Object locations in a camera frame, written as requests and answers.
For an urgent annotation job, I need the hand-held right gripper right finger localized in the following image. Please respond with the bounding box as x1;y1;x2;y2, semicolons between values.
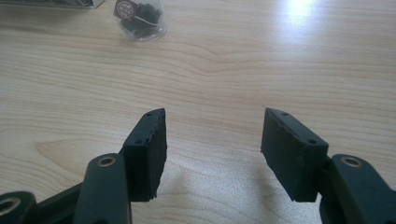
261;107;330;203

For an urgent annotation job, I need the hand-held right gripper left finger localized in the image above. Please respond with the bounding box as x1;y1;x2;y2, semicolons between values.
120;107;168;203

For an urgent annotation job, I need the clear plastic cup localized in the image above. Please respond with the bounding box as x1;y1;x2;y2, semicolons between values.
113;0;168;43

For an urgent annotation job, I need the dark tea bag brown tag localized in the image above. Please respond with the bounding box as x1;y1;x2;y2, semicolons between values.
113;0;163;39

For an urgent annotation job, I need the clear acrylic tea bag organizer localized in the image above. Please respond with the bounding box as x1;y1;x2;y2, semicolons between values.
0;0;106;9

